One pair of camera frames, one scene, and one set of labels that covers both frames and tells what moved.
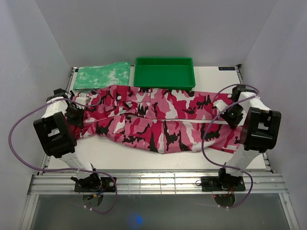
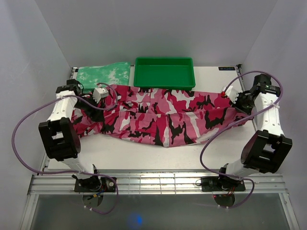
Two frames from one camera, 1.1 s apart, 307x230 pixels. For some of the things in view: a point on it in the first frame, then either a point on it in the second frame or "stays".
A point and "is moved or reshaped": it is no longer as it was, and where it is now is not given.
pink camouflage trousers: [157, 120] is moved or reshaped
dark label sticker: [227, 68] stays
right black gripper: [233, 123] → [237, 106]
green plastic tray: [164, 74] stays
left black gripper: [78, 120] → [96, 114]
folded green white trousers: [97, 77] stays
